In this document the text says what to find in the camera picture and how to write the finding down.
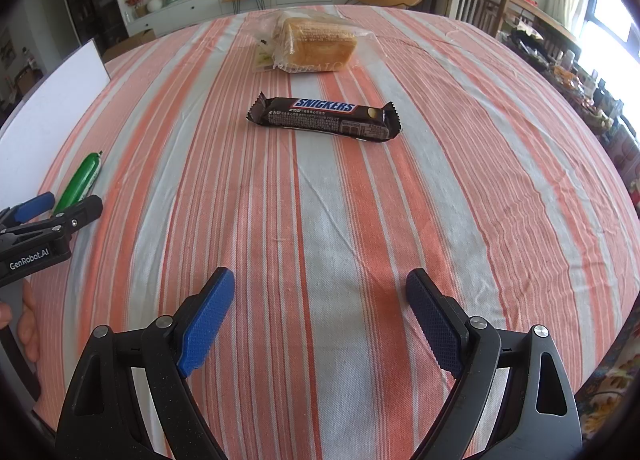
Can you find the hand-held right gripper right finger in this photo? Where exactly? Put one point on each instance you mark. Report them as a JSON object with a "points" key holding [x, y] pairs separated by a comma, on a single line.
{"points": [[435, 325]]}

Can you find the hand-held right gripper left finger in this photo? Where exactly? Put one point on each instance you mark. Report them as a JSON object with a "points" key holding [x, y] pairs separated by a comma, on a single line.
{"points": [[207, 320]]}

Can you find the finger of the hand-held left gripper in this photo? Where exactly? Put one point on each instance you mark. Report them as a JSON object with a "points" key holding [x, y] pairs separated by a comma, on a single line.
{"points": [[35, 205], [80, 215]]}

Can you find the glossy green snack packet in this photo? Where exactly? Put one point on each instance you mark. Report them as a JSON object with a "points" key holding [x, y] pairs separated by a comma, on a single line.
{"points": [[82, 180]]}

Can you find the person's left hand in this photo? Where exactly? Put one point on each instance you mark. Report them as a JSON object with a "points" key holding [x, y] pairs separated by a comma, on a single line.
{"points": [[30, 335]]}

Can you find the orange striped tablecloth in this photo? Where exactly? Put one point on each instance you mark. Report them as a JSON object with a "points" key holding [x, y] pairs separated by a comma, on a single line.
{"points": [[325, 215]]}

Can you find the cardboard box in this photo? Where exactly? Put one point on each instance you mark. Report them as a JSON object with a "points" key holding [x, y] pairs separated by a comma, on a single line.
{"points": [[130, 42]]}

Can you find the floral cloth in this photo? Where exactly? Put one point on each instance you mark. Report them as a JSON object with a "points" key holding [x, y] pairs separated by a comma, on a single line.
{"points": [[610, 400]]}

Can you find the red flowers in vase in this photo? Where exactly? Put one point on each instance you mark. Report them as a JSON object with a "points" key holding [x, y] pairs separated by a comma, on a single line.
{"points": [[135, 0]]}

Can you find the brown chocolate bar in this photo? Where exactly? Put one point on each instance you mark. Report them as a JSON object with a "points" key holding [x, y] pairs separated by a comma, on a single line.
{"points": [[320, 115]]}

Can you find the cluttered side table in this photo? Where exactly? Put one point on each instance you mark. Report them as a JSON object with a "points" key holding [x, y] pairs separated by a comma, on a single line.
{"points": [[585, 85]]}

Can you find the bread loaf in clear bag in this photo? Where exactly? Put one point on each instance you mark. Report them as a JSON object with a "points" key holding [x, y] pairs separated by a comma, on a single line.
{"points": [[320, 42]]}

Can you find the wooden dining table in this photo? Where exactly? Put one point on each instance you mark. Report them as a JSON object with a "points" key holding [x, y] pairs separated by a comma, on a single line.
{"points": [[545, 20]]}

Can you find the window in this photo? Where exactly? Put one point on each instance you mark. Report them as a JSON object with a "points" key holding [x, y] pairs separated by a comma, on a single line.
{"points": [[610, 25]]}

